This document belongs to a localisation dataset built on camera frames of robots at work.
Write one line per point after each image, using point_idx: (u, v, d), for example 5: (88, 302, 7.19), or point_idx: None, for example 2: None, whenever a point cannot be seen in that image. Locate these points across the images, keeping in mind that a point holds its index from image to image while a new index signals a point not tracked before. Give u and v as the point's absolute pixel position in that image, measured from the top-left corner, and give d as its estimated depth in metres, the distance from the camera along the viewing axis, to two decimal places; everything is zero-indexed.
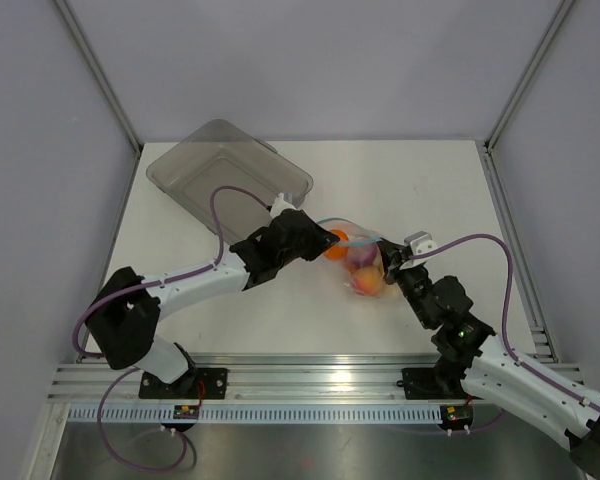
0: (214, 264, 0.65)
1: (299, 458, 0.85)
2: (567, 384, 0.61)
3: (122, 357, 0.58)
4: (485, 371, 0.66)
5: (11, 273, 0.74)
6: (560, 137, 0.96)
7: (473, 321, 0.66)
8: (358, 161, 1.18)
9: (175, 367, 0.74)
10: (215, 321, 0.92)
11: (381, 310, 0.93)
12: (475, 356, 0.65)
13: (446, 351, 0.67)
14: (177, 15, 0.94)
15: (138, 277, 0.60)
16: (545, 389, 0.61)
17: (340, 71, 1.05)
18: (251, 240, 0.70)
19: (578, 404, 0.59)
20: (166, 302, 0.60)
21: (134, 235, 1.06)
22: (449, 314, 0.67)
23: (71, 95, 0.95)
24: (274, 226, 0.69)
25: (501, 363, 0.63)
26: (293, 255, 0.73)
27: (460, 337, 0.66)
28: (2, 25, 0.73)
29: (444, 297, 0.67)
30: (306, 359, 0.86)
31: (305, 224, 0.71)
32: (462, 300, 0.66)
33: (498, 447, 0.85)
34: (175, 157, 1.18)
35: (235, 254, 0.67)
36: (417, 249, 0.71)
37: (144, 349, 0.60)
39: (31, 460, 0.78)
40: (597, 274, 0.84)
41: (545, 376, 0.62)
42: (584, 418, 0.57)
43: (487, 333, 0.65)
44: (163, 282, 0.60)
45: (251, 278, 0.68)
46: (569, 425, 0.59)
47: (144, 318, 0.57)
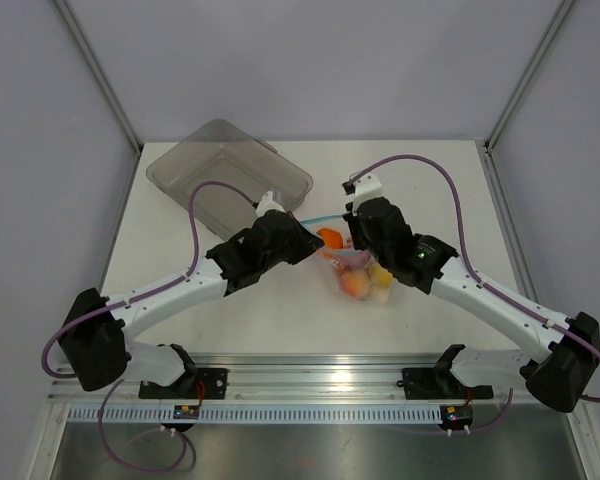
0: (186, 275, 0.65)
1: (299, 457, 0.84)
2: (532, 307, 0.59)
3: (95, 380, 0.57)
4: (445, 294, 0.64)
5: (10, 271, 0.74)
6: (562, 136, 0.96)
7: (431, 241, 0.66)
8: (359, 162, 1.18)
9: (173, 368, 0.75)
10: (212, 319, 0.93)
11: (380, 309, 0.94)
12: (435, 277, 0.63)
13: (409, 278, 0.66)
14: (177, 15, 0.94)
15: (102, 299, 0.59)
16: (508, 314, 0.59)
17: (341, 71, 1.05)
18: (233, 242, 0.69)
19: (541, 327, 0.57)
20: (133, 323, 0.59)
21: (132, 236, 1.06)
22: (381, 230, 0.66)
23: (71, 94, 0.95)
24: (255, 228, 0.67)
25: (462, 285, 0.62)
26: (280, 256, 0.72)
27: (419, 258, 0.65)
28: (3, 27, 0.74)
29: (367, 212, 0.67)
30: (305, 359, 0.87)
31: (289, 226, 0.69)
32: (386, 210, 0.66)
33: (500, 447, 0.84)
34: (176, 157, 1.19)
35: (211, 260, 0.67)
36: (354, 181, 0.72)
37: (118, 370, 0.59)
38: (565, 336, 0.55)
39: (31, 461, 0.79)
40: None
41: (510, 298, 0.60)
42: (546, 340, 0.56)
43: (449, 254, 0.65)
44: (128, 302, 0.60)
45: (232, 282, 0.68)
46: (532, 349, 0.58)
47: (108, 343, 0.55)
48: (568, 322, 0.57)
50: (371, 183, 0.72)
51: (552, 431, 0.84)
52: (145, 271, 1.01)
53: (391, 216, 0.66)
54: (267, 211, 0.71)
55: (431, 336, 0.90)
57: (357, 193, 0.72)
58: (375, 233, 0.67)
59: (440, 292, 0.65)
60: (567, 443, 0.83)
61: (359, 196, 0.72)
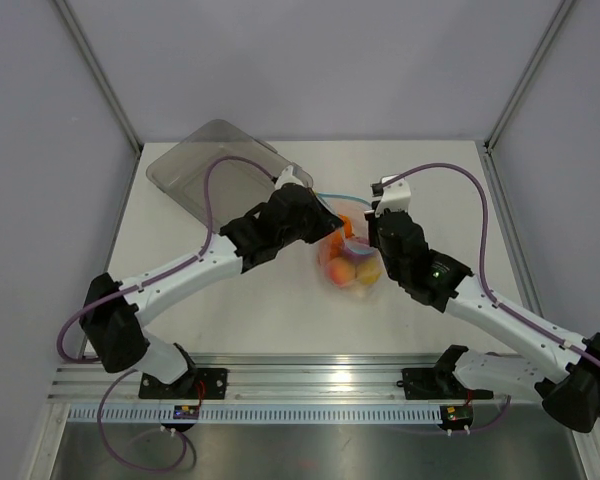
0: (199, 255, 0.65)
1: (300, 458, 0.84)
2: (548, 328, 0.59)
3: (116, 363, 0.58)
4: (459, 313, 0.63)
5: (10, 271, 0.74)
6: (561, 136, 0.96)
7: (445, 259, 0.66)
8: (358, 162, 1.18)
9: (176, 368, 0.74)
10: (213, 320, 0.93)
11: (379, 310, 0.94)
12: (450, 297, 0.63)
13: (423, 295, 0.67)
14: (177, 15, 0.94)
15: (115, 284, 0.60)
16: (523, 335, 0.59)
17: (340, 71, 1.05)
18: (249, 218, 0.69)
19: (558, 348, 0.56)
20: (146, 307, 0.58)
21: (133, 236, 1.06)
22: (401, 247, 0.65)
23: (71, 94, 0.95)
24: (273, 203, 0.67)
25: (477, 304, 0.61)
26: (295, 234, 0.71)
27: (434, 277, 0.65)
28: (3, 26, 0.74)
29: (389, 228, 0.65)
30: (306, 359, 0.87)
31: (306, 200, 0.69)
32: (408, 227, 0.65)
33: (500, 448, 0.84)
34: (176, 157, 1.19)
35: (226, 238, 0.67)
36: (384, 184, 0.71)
37: (138, 351, 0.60)
38: (582, 358, 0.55)
39: (31, 460, 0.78)
40: (599, 273, 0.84)
41: (526, 319, 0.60)
42: (563, 361, 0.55)
43: (464, 274, 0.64)
44: (141, 286, 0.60)
45: (248, 258, 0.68)
46: (548, 370, 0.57)
47: (123, 328, 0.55)
48: (585, 343, 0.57)
50: (400, 191, 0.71)
51: (551, 431, 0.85)
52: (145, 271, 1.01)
53: (413, 234, 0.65)
54: (286, 185, 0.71)
55: (431, 336, 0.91)
57: (385, 197, 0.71)
58: (395, 249, 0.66)
59: (455, 312, 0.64)
60: (565, 443, 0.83)
61: (386, 201, 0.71)
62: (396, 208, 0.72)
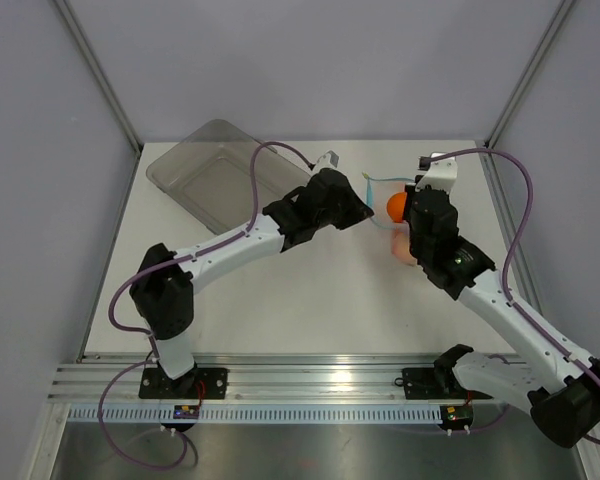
0: (246, 231, 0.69)
1: (299, 457, 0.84)
2: (558, 338, 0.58)
3: (167, 329, 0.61)
4: (472, 303, 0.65)
5: (10, 271, 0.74)
6: (561, 136, 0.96)
7: (471, 249, 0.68)
8: (358, 161, 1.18)
9: (183, 362, 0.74)
10: (214, 320, 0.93)
11: (379, 310, 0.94)
12: (466, 285, 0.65)
13: (438, 278, 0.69)
14: (177, 16, 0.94)
15: (170, 253, 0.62)
16: (531, 339, 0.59)
17: (340, 71, 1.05)
18: (288, 201, 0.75)
19: (561, 359, 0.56)
20: (200, 275, 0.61)
21: (133, 236, 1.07)
22: (432, 225, 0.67)
23: (71, 94, 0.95)
24: (312, 187, 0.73)
25: (491, 299, 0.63)
26: (329, 218, 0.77)
27: (456, 263, 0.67)
28: (3, 26, 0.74)
29: (424, 206, 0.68)
30: (306, 359, 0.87)
31: (344, 186, 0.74)
32: (443, 208, 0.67)
33: (499, 448, 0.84)
34: (176, 157, 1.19)
35: (267, 218, 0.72)
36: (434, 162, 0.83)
37: (184, 320, 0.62)
38: (584, 374, 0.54)
39: (31, 461, 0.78)
40: (599, 273, 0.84)
41: (538, 325, 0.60)
42: (563, 373, 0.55)
43: (486, 266, 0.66)
44: (194, 256, 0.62)
45: (288, 239, 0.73)
46: (547, 379, 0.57)
47: (179, 292, 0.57)
48: (592, 361, 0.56)
50: (447, 171, 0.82)
51: None
52: None
53: (447, 217, 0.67)
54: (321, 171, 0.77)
55: (431, 336, 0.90)
57: (431, 172, 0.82)
58: (425, 228, 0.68)
59: (469, 301, 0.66)
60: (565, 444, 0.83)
61: (431, 176, 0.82)
62: (438, 184, 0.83)
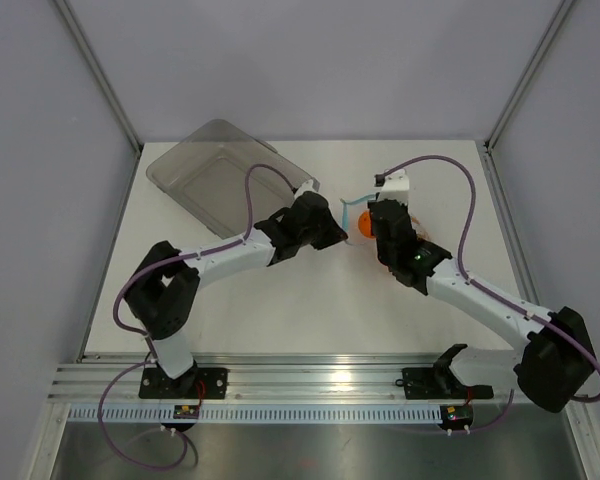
0: (243, 239, 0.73)
1: (299, 457, 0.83)
2: (516, 301, 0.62)
3: (163, 329, 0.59)
4: (440, 293, 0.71)
5: (10, 271, 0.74)
6: (561, 136, 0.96)
7: (432, 247, 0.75)
8: (357, 161, 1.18)
9: (183, 362, 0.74)
10: (213, 319, 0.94)
11: (378, 309, 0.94)
12: (428, 277, 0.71)
13: (406, 277, 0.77)
14: (177, 15, 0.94)
15: (174, 251, 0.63)
16: (492, 307, 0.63)
17: (340, 71, 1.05)
18: (274, 220, 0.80)
19: (521, 318, 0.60)
20: (205, 272, 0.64)
21: (133, 236, 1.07)
22: (389, 230, 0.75)
23: (71, 93, 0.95)
24: (297, 206, 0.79)
25: (451, 282, 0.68)
26: (311, 235, 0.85)
27: (417, 260, 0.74)
28: (3, 26, 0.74)
29: (379, 213, 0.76)
30: (305, 359, 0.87)
31: (325, 205, 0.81)
32: (395, 213, 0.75)
33: (500, 448, 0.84)
34: (176, 157, 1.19)
35: (260, 232, 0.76)
36: (387, 176, 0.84)
37: (181, 320, 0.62)
38: (544, 327, 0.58)
39: (31, 461, 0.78)
40: (598, 272, 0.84)
41: (495, 293, 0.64)
42: (524, 330, 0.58)
43: (444, 257, 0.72)
44: (199, 254, 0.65)
45: (276, 254, 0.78)
46: (514, 341, 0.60)
47: (184, 286, 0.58)
48: (550, 315, 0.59)
50: (401, 183, 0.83)
51: (551, 432, 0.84)
52: None
53: (401, 220, 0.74)
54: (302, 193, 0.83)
55: (431, 336, 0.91)
57: (386, 187, 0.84)
58: (384, 233, 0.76)
59: (436, 292, 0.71)
60: (566, 444, 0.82)
61: (386, 190, 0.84)
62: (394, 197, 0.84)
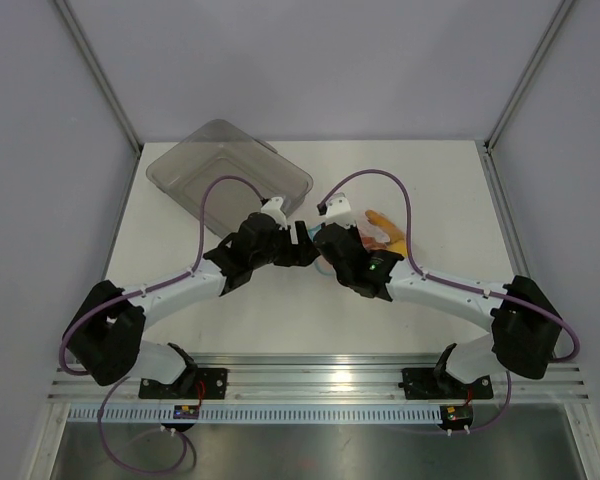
0: (191, 271, 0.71)
1: (299, 457, 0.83)
2: (471, 283, 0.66)
3: (108, 374, 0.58)
4: (401, 294, 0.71)
5: (9, 269, 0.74)
6: (561, 136, 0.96)
7: (382, 253, 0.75)
8: (357, 162, 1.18)
9: (174, 367, 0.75)
10: (213, 319, 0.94)
11: (378, 310, 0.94)
12: (386, 282, 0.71)
13: (367, 289, 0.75)
14: (177, 15, 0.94)
15: (118, 289, 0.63)
16: (451, 294, 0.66)
17: (339, 72, 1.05)
18: (223, 247, 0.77)
19: (481, 297, 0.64)
20: (151, 309, 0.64)
21: (132, 236, 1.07)
22: (336, 252, 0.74)
23: (71, 93, 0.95)
24: (243, 232, 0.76)
25: (409, 282, 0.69)
26: (265, 259, 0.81)
27: (371, 268, 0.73)
28: (3, 26, 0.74)
29: (320, 237, 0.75)
30: (305, 359, 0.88)
31: (272, 225, 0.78)
32: (339, 236, 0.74)
33: (500, 449, 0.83)
34: (176, 157, 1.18)
35: (209, 262, 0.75)
36: (328, 203, 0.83)
37: (129, 363, 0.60)
38: (503, 301, 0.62)
39: (31, 461, 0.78)
40: (598, 272, 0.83)
41: (450, 280, 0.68)
42: (488, 308, 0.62)
43: (397, 260, 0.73)
44: (144, 291, 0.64)
45: (228, 282, 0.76)
46: (481, 321, 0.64)
47: (130, 328, 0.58)
48: (505, 287, 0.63)
50: (342, 206, 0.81)
51: (551, 431, 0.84)
52: (146, 270, 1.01)
53: (342, 239, 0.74)
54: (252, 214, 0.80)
55: (431, 336, 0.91)
57: (329, 213, 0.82)
58: (332, 256, 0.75)
59: (398, 296, 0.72)
60: (566, 444, 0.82)
61: (330, 215, 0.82)
62: (342, 220, 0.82)
